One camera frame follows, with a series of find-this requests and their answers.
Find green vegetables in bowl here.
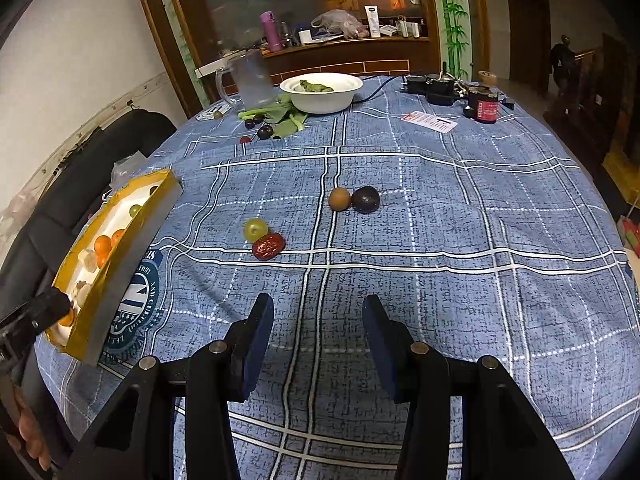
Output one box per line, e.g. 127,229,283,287
292,79,335,94

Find red date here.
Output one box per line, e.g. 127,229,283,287
251,233,286,261

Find black cable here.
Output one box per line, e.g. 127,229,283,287
352,77,407,106

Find green bamboo wall panel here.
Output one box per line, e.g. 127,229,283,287
430,0,473,81

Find dark statue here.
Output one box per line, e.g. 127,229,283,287
550,35,576,101

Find black electric device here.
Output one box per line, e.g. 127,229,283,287
425,62,458,107

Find crumpled clear plastic bag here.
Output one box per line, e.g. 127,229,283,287
110,157,151,186

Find white paper card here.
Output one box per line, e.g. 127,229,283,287
404,111,460,133

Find black chair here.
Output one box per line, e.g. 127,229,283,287
0,109,178,311

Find white bowl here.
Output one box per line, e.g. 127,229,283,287
279,73,364,113

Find brown wooden door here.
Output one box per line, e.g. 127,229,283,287
505,0,551,93

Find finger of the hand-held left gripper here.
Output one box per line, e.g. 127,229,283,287
0,289,72,346

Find golden cardboard box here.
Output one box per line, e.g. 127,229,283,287
44,169,182,367

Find wooden stair railing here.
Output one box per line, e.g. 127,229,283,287
572,35,631,126

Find wooden counter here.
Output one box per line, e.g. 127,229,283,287
195,35,433,81

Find colourful broom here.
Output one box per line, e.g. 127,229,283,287
617,215,640,261

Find clear glass mug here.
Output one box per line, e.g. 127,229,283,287
215,50,276,111

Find pink thermos bottle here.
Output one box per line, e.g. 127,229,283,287
259,11,283,52

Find green leafy vegetables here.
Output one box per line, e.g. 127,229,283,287
237,100,308,139

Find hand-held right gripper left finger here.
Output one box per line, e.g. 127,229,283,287
65,292,276,480

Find person's left hand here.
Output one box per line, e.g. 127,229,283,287
0,384,52,472

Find red and black battery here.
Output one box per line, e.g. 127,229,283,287
462,87,502,124

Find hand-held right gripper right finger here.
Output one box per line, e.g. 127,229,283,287
361,294,576,480

